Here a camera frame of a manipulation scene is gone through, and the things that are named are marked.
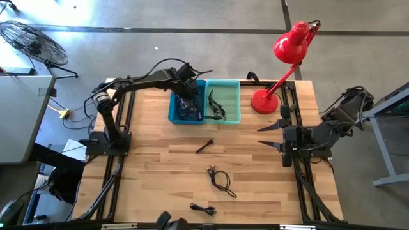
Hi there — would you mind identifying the red desk lamp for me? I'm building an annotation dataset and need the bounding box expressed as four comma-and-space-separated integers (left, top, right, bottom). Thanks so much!
251, 20, 321, 115

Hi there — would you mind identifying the grey table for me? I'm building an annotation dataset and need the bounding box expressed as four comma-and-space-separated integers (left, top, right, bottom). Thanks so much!
0, 75, 57, 164

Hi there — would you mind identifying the black floor fan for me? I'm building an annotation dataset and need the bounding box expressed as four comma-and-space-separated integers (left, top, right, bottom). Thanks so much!
0, 20, 79, 79

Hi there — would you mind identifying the white paper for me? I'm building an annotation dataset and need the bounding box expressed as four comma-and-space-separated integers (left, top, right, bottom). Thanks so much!
62, 139, 87, 160

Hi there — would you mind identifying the black looped USB cable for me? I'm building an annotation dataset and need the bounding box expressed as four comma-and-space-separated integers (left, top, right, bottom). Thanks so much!
206, 165, 238, 199

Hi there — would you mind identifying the short black USB cable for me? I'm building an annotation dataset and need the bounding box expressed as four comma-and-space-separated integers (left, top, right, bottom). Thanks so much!
196, 138, 214, 154

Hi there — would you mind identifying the black computer mouse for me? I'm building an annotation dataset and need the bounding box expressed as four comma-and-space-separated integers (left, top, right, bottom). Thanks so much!
0, 199, 25, 226

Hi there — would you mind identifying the teal plastic bin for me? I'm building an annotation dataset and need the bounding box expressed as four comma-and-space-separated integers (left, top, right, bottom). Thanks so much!
204, 79, 242, 125

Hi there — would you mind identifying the yellow power plug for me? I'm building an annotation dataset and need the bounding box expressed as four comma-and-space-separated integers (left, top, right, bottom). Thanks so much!
47, 104, 72, 119

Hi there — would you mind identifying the blue plastic bin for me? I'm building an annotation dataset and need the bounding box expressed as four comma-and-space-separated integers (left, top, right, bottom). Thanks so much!
167, 79, 207, 125

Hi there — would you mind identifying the grey metal table frame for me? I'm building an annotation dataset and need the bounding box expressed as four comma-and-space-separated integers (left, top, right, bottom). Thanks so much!
353, 82, 409, 188

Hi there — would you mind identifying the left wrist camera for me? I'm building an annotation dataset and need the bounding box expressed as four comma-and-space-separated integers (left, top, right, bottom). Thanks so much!
176, 63, 196, 81

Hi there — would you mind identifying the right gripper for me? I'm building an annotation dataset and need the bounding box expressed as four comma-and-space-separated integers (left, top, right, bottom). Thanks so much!
257, 104, 304, 167

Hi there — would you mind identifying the black power cable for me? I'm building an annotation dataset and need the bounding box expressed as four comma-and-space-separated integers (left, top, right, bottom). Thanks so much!
62, 107, 96, 130

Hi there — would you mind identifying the white metal bracket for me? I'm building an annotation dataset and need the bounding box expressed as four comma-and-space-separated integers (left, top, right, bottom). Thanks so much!
101, 223, 138, 230
280, 224, 316, 230

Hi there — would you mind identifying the black metal table frame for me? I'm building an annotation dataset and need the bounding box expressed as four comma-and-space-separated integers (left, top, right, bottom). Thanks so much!
78, 72, 344, 224

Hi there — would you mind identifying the black rounded object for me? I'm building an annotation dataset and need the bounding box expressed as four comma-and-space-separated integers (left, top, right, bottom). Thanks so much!
156, 210, 191, 230

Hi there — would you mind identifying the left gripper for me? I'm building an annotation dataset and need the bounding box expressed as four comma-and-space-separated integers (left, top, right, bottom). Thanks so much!
171, 76, 200, 111

